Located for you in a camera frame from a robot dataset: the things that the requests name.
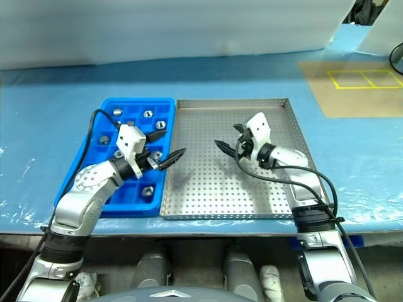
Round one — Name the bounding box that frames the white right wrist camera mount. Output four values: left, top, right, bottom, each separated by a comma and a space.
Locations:
245, 112, 271, 161

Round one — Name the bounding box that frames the black cable loop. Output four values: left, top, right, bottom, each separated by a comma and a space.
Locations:
389, 42, 403, 76

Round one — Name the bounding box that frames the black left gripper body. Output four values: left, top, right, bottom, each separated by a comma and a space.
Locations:
135, 145, 161, 173

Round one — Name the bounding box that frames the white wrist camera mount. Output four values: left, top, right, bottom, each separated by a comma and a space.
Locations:
115, 124, 148, 180
245, 112, 271, 161

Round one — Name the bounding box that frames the large white foam board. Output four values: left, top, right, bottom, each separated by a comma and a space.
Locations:
0, 0, 356, 72

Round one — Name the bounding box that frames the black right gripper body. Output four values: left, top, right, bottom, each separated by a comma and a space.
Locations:
237, 131, 257, 162

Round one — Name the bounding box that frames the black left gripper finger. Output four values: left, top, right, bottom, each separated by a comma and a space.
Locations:
145, 130, 167, 143
156, 147, 188, 171

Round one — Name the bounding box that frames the perforated metal tray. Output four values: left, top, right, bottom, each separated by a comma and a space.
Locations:
159, 98, 330, 220

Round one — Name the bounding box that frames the gray rounded shape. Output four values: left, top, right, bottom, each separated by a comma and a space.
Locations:
132, 248, 173, 289
223, 247, 264, 302

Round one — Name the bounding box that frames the gray robot chest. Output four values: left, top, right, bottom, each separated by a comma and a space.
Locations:
100, 284, 234, 302

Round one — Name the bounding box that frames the brown sheet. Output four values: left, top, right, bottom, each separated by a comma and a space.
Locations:
298, 61, 403, 120

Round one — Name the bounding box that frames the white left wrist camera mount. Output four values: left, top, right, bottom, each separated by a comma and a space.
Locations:
115, 124, 148, 180

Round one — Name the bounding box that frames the small white board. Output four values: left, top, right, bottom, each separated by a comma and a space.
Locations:
357, 0, 403, 59

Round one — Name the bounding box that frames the blue compartment tray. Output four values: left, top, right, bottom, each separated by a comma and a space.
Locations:
54, 97, 177, 220

